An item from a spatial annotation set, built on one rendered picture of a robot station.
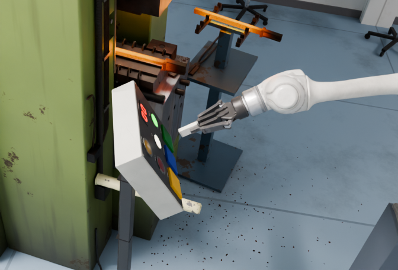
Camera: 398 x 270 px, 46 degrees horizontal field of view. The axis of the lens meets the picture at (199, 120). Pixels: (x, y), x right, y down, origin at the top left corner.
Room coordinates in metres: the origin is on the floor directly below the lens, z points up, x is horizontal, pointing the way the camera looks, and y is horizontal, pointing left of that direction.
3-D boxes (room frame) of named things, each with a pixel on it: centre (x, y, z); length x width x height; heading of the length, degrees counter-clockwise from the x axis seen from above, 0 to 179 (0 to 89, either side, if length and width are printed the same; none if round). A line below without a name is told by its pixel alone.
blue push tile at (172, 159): (1.07, 0.07, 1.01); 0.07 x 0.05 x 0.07; 16
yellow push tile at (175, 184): (0.97, 0.05, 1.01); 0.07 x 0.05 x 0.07; 16
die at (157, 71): (1.63, 0.39, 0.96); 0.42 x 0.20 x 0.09; 81
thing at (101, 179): (1.25, 0.15, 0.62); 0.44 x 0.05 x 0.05; 81
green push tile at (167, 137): (1.16, 0.10, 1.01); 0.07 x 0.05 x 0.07; 16
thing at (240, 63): (2.12, -0.06, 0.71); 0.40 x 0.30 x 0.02; 163
